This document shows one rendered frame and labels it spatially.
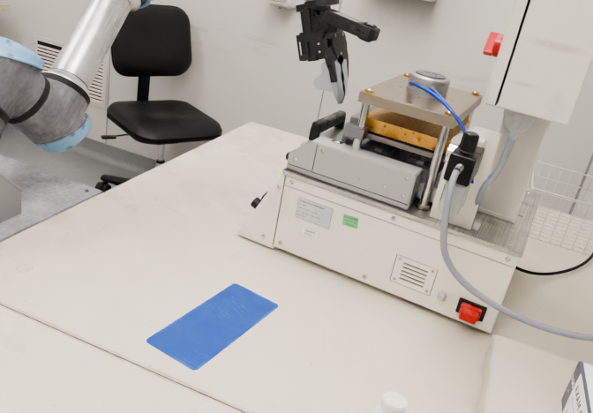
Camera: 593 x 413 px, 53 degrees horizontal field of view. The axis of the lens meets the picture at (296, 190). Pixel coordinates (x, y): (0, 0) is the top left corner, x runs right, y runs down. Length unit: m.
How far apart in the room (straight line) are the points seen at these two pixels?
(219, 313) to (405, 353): 0.32
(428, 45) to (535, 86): 1.71
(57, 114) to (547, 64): 0.90
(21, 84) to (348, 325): 0.75
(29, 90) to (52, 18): 2.36
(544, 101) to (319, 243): 0.48
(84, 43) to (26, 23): 2.35
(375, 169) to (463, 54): 1.63
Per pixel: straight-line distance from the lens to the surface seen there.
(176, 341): 0.95
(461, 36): 2.66
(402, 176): 1.07
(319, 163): 1.12
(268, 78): 2.91
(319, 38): 1.22
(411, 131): 1.11
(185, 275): 1.10
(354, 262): 1.15
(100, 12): 1.42
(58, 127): 1.29
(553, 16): 0.99
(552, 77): 0.99
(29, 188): 1.40
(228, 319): 1.00
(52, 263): 1.13
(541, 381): 1.01
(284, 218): 1.18
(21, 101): 1.24
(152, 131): 2.62
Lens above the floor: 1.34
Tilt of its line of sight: 23 degrees down
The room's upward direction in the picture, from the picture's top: 11 degrees clockwise
